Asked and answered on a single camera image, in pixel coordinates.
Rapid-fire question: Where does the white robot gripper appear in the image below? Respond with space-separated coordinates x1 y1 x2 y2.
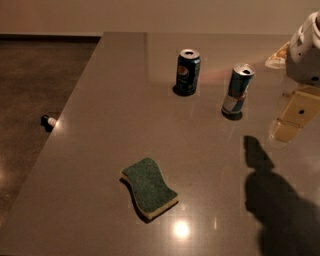
265 11 320 143

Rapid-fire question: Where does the green and yellow sponge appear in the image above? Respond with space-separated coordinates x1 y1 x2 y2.
121 158 178 220

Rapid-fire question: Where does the blue silver Red Bull can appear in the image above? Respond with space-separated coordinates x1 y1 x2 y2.
221 63 255 115

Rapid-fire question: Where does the blue Pepsi can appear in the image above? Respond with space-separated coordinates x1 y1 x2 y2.
175 49 201 96

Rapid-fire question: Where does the small black white floor object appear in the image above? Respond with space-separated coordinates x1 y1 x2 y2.
41 115 58 128

